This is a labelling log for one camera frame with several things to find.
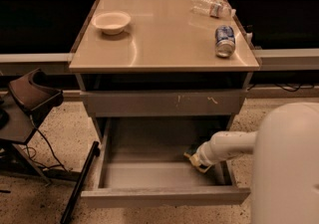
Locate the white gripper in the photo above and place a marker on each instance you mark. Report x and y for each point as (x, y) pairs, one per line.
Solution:
(206, 156)

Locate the green and yellow sponge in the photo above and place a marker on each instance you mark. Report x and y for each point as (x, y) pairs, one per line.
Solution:
(191, 151)

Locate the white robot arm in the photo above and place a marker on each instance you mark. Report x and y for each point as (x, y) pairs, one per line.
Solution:
(285, 173)

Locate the open grey middle drawer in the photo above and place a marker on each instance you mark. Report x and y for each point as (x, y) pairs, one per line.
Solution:
(142, 164)

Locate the grey drawer cabinet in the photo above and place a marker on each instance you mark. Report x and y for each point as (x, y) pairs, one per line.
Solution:
(164, 48)

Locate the closed grey top drawer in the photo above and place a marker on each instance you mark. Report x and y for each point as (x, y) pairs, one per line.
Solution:
(163, 103)

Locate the black pole on floor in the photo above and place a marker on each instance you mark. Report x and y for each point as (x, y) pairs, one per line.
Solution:
(67, 215)

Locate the blue soda can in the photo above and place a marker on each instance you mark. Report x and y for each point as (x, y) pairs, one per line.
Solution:
(224, 41)

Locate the clear plastic water bottle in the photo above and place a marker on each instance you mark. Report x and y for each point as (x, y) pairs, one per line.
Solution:
(212, 8)

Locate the white bowl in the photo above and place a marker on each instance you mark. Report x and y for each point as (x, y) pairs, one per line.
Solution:
(111, 23)

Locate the dark brown chair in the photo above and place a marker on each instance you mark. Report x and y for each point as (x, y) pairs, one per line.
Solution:
(24, 107)

